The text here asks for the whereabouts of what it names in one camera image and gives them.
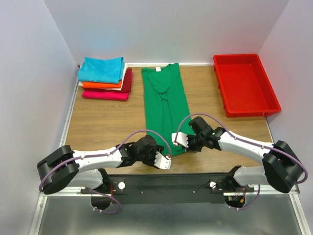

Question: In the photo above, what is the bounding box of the green t shirt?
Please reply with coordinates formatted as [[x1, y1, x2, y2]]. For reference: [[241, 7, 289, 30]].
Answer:
[[141, 63, 190, 156]]

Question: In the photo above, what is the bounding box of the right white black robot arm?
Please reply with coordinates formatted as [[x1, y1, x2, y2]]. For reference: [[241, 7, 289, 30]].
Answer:
[[172, 117, 305, 193]]

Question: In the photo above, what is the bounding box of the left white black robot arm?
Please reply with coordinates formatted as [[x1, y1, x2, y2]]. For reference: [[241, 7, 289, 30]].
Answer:
[[37, 135, 171, 195]]

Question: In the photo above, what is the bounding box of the folded pink t shirt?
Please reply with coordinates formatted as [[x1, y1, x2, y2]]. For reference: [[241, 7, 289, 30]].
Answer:
[[82, 90, 129, 101]]

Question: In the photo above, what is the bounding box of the red plastic bin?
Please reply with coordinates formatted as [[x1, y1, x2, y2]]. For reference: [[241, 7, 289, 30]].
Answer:
[[213, 54, 281, 118]]

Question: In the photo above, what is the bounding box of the folded dark red t shirt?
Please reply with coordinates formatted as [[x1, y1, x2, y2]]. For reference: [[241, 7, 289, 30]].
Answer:
[[117, 68, 133, 93]]

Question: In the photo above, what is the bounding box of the folded orange t shirt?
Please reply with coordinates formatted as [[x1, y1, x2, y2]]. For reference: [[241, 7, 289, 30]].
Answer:
[[79, 80, 122, 90]]

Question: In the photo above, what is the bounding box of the folded white t shirt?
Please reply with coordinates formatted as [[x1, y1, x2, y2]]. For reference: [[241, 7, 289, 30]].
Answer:
[[78, 63, 128, 91]]

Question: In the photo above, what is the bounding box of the folded cyan t shirt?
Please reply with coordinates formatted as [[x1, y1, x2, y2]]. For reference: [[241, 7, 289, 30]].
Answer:
[[77, 57, 125, 84]]

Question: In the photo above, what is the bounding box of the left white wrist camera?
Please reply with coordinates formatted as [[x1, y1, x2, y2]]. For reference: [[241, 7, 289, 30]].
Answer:
[[154, 152, 172, 170]]

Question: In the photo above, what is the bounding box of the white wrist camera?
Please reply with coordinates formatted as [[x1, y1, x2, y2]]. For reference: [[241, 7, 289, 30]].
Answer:
[[172, 132, 188, 148], [154, 152, 172, 170]]

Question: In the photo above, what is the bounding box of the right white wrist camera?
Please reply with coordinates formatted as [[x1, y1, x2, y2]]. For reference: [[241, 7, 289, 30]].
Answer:
[[172, 132, 188, 148]]

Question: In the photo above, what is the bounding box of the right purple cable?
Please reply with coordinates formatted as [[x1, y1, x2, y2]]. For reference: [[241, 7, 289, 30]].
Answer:
[[173, 113, 309, 211]]

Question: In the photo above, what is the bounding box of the purple cable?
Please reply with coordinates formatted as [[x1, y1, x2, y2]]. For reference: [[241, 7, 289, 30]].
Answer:
[[39, 129, 173, 214], [173, 113, 309, 211]]

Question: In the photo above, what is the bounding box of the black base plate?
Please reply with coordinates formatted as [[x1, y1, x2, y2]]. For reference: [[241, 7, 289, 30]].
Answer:
[[96, 171, 254, 205]]

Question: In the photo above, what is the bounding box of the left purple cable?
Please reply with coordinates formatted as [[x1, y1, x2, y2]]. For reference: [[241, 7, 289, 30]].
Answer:
[[39, 129, 173, 214]]

